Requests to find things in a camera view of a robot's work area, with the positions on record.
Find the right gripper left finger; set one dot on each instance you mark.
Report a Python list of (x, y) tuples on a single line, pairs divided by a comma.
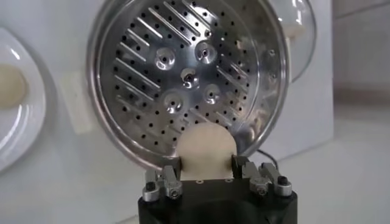
[(170, 182)]

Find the white steamed baozi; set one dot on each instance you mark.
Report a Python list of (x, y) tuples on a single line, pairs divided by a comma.
[(205, 149), (10, 86)]

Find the steel perforated steamer basket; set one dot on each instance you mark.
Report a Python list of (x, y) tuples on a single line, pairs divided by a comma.
[(152, 76)]

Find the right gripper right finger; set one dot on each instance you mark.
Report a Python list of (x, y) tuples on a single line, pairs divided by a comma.
[(259, 179)]

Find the white round plate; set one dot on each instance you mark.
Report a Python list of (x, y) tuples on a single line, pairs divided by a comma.
[(30, 128)]

